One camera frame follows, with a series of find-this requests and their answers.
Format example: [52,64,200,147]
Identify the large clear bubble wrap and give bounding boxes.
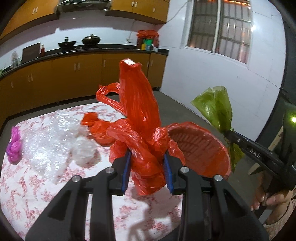
[23,110,101,184]

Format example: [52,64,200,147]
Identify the purple plastic bag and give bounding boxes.
[6,126,22,164]

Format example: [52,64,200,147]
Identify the olive green plastic bag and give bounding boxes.
[191,86,244,172]

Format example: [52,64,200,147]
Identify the orange red bag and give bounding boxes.
[81,113,115,146]

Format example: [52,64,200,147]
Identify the tall red plastic bag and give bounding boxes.
[96,59,185,196]

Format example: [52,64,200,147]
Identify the wooden lower kitchen cabinets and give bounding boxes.
[1,51,168,125]

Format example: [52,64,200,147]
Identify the wooden kitchen cabinets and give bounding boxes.
[1,51,168,125]
[1,1,170,42]

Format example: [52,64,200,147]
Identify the wooden upper kitchen cabinets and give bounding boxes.
[1,1,170,42]

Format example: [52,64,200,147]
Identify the person right hand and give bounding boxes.
[250,186,293,225]

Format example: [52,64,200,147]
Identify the floral white red tablecloth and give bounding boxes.
[0,102,183,241]

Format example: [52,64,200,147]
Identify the red plastic laundry basket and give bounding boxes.
[166,121,232,181]

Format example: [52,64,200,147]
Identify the barred window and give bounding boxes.
[187,0,252,64]

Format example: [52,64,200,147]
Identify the black countertop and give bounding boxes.
[1,44,169,79]

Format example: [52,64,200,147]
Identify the clear glass jar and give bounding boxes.
[11,51,20,68]

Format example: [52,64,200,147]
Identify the dark wooden cutting board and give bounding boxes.
[21,43,41,64]

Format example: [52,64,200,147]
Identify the black wok with ladle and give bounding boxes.
[58,37,76,51]

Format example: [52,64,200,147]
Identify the green container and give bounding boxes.
[144,39,153,48]

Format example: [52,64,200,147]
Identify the black wok with lid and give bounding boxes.
[82,34,101,47]

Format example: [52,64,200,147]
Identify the red bag on counter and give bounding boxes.
[137,30,159,39]

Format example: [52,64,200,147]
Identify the steel range hood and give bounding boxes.
[57,0,111,13]

